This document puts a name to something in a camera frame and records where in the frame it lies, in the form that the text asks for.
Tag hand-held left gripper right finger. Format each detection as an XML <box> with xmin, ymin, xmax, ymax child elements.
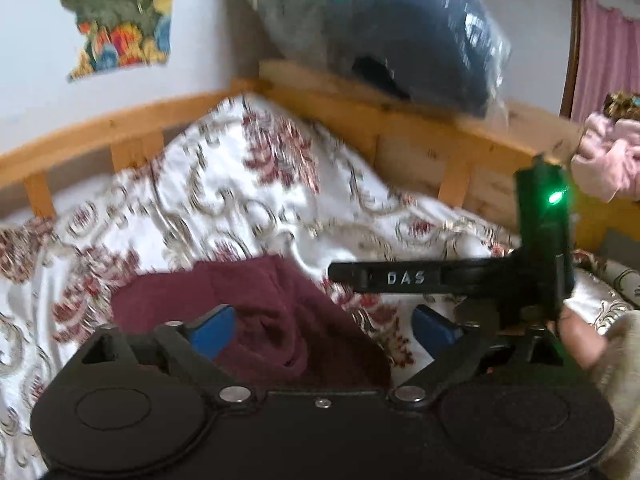
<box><xmin>392</xmin><ymin>304</ymin><xmax>576</xmax><ymax>406</ymax></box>

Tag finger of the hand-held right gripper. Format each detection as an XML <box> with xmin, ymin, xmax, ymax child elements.
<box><xmin>327</xmin><ymin>261</ymin><xmax>369</xmax><ymax>287</ymax></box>

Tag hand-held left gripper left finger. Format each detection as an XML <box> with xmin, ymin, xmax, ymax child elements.
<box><xmin>75</xmin><ymin>304</ymin><xmax>257</xmax><ymax>406</ymax></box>

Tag maroon sweater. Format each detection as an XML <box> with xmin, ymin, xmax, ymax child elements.
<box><xmin>110</xmin><ymin>254</ymin><xmax>392</xmax><ymax>392</ymax></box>

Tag person's right forearm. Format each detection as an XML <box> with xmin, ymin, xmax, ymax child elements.
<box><xmin>585</xmin><ymin>309</ymin><xmax>640</xmax><ymax>480</ymax></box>

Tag pink clothes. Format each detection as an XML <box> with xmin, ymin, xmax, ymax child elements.
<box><xmin>571</xmin><ymin>112</ymin><xmax>640</xmax><ymax>204</ymax></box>

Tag person's right hand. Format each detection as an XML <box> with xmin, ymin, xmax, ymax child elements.
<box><xmin>552</xmin><ymin>305</ymin><xmax>612</xmax><ymax>374</ymax></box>

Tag floral satin blanket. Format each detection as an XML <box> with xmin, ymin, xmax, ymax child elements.
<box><xmin>0</xmin><ymin>92</ymin><xmax>640</xmax><ymax>480</ymax></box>

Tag gold patterned cloth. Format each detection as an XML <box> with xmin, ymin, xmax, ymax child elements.
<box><xmin>602</xmin><ymin>91</ymin><xmax>640</xmax><ymax>122</ymax></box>

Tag pink curtain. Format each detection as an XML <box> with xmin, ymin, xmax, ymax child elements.
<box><xmin>559</xmin><ymin>0</ymin><xmax>640</xmax><ymax>125</ymax></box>

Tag plastic bag with blue quilt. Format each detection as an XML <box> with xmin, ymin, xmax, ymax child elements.
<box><xmin>234</xmin><ymin>0</ymin><xmax>513</xmax><ymax>122</ymax></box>

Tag wooden bed frame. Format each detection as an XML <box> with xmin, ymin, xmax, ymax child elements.
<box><xmin>0</xmin><ymin>59</ymin><xmax>640</xmax><ymax>256</ymax></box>

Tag landscape wall poster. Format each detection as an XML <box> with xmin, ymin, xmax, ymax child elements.
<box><xmin>59</xmin><ymin>0</ymin><xmax>177</xmax><ymax>84</ymax></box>

